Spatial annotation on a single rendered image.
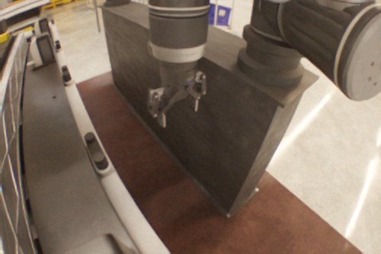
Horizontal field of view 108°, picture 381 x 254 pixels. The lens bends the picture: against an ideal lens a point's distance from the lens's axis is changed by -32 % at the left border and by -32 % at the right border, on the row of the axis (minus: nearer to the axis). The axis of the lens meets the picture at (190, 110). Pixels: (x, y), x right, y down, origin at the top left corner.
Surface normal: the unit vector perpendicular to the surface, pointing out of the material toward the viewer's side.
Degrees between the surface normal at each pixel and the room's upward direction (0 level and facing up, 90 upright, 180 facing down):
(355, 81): 94
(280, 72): 23
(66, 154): 0
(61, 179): 0
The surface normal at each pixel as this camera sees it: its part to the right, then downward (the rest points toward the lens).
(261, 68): -0.19, -0.49
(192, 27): 0.41, 0.61
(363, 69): 0.04, 0.67
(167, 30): -0.26, 0.63
